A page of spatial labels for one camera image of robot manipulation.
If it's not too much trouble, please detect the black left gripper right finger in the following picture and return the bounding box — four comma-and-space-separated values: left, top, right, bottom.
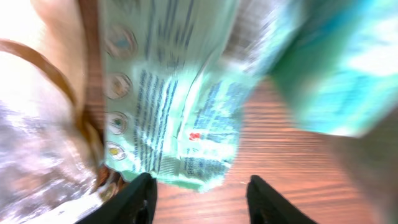
246, 175, 317, 224

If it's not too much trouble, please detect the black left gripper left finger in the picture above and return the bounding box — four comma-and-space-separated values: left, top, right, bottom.
77, 173, 157, 224

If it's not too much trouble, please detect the brown snack packet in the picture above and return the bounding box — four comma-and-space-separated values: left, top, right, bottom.
1, 0, 119, 223

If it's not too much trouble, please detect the teal snack bar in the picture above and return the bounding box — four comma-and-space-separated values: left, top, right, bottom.
99, 0, 299, 193

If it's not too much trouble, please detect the teal Kleenex tissue pack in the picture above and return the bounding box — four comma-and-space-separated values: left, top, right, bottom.
271, 0, 397, 137

